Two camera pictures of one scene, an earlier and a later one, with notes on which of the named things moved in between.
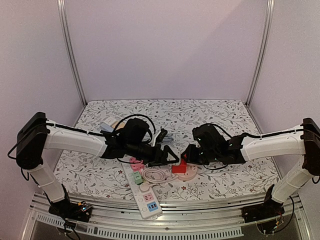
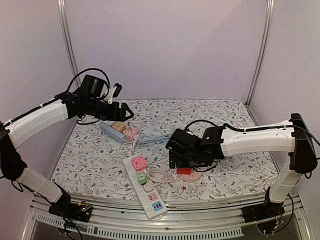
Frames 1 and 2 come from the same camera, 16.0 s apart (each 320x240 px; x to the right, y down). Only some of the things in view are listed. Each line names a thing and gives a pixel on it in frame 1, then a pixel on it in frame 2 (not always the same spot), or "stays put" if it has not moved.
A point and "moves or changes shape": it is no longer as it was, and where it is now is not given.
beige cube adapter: (121, 125) stays put
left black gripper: (158, 160) -> (120, 116)
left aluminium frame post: (63, 26) stays put
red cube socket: (182, 168) moves or changes shape
